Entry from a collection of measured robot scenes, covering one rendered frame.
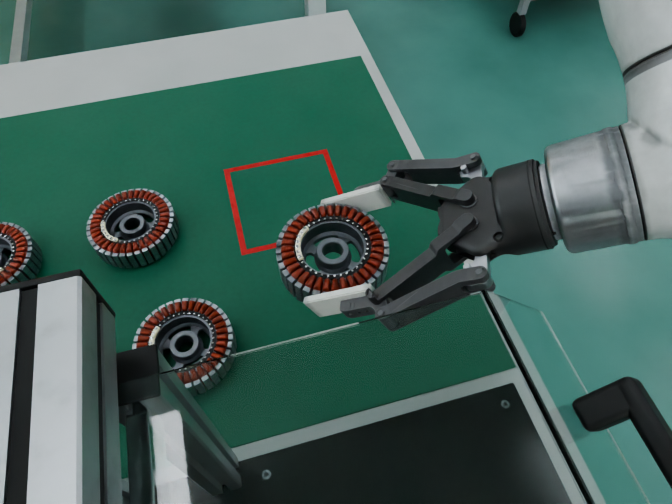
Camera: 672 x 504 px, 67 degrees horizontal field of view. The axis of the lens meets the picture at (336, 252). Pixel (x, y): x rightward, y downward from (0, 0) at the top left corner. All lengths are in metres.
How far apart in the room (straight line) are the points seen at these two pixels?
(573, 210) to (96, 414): 0.33
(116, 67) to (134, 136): 0.19
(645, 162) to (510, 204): 0.09
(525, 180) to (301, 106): 0.53
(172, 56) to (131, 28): 1.58
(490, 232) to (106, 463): 0.32
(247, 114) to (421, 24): 1.71
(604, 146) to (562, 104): 1.81
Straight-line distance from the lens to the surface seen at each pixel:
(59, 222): 0.81
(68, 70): 1.06
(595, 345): 1.60
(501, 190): 0.42
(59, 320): 0.25
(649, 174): 0.40
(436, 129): 1.98
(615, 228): 0.42
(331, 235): 0.53
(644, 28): 0.43
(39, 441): 0.23
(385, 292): 0.44
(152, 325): 0.62
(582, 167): 0.41
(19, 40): 2.32
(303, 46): 1.01
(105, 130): 0.91
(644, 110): 0.42
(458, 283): 0.42
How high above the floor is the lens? 1.32
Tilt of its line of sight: 56 degrees down
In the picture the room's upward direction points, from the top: straight up
